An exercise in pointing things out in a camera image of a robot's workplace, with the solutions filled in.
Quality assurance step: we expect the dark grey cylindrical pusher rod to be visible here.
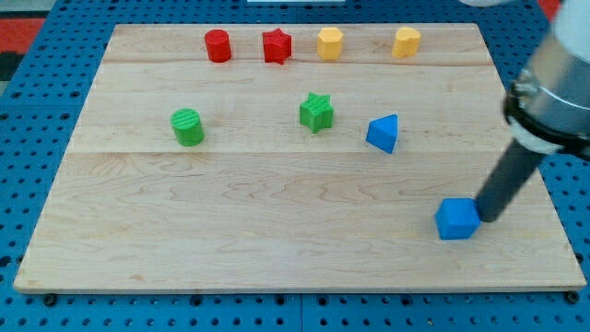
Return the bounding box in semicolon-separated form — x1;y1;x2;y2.
476;139;545;222

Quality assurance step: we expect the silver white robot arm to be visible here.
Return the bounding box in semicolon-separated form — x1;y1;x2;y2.
476;0;589;222

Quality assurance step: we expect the blue triangle block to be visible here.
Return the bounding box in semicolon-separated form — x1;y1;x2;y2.
365;114;398;154

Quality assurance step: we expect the blue cube block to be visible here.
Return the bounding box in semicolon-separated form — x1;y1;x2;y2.
435;197;481;240

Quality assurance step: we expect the yellow heart block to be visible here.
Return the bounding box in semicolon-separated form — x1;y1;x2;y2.
392;27;421;58

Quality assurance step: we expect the green star block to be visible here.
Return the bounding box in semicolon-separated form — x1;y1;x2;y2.
300;92;334;134

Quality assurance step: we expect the yellow hexagon block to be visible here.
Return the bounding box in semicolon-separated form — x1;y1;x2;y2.
316;27;344;61

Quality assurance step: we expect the red star block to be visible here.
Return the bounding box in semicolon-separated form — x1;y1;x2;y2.
262;29;292;65

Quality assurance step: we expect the light wooden board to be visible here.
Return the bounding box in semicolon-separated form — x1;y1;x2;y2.
14;23;586;294

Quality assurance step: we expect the red cylinder block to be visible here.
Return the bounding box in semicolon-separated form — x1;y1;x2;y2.
204;29;231;63

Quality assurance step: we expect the green cylinder block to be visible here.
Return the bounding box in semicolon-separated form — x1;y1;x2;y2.
170;108;205;147

